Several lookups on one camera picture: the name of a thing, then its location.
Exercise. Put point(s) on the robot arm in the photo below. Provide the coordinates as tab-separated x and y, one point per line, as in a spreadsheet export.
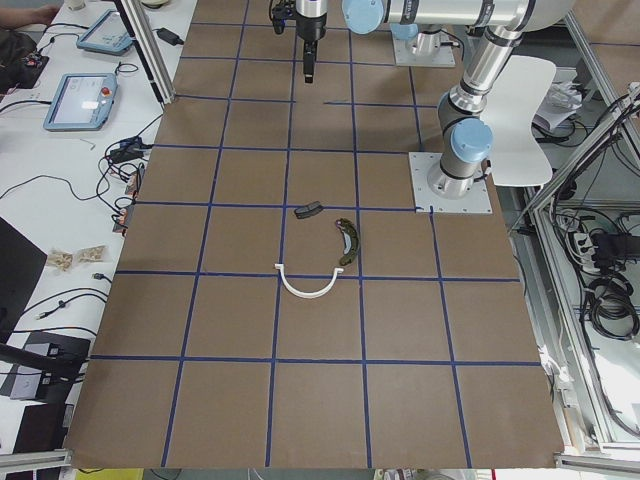
402	31
467	139

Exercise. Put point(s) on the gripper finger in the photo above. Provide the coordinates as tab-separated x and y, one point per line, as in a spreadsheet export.
309	60

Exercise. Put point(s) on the olive green brake shoe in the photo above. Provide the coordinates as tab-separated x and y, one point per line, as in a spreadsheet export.
351	240

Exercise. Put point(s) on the black power adapter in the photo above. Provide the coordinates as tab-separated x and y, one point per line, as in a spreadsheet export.
169	36

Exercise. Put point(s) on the white plastic chair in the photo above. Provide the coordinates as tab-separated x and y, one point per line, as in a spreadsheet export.
516	158

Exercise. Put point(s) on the white curved plastic bracket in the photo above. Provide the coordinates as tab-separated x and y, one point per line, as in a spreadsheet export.
308	288

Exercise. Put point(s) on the far blue teach pendant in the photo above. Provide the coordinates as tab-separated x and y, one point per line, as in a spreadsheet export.
108	35

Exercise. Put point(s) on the bag of wooden pieces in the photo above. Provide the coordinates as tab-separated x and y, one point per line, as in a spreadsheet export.
60	260

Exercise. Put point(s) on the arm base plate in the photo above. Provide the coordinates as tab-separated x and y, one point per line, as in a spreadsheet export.
443	59
435	192

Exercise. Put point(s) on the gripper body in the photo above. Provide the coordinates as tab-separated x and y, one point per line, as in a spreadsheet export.
309	27

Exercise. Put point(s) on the aluminium frame post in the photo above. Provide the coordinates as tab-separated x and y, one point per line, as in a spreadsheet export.
140	31

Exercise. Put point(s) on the blue teach pendant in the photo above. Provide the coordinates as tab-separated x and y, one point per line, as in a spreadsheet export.
82	102
108	35

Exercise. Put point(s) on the near blue teach pendant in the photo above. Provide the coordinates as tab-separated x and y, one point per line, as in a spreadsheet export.
82	102

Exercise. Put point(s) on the dark grey brake pad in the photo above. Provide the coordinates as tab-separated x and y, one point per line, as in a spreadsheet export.
308	210

